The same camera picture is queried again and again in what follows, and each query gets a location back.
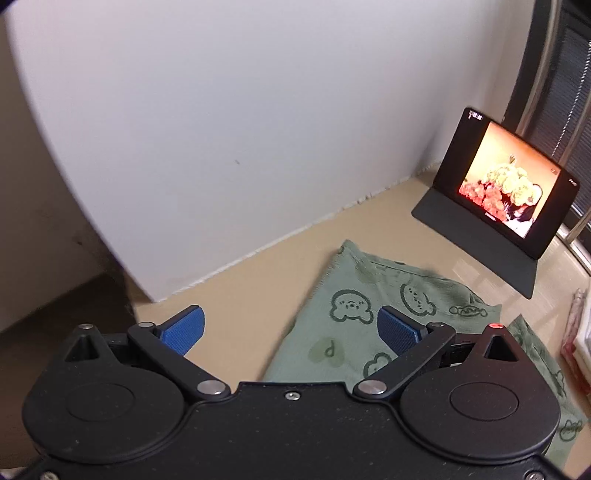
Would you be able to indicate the metal window grille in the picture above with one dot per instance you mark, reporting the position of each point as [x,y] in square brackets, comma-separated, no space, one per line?
[568,92]

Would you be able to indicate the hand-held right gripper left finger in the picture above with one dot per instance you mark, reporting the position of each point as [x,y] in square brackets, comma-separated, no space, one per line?
[184,330]

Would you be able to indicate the green bear print pants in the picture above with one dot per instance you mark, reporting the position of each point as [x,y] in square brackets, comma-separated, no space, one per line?
[341,332]

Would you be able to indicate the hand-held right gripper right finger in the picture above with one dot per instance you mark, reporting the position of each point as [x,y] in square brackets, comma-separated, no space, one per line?
[397,330]

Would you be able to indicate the stack of folded clothes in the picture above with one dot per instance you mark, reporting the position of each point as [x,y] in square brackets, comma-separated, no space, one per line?
[577,341]

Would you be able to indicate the black tablet with folding case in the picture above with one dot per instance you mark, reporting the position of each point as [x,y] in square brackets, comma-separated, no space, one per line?
[508,194]

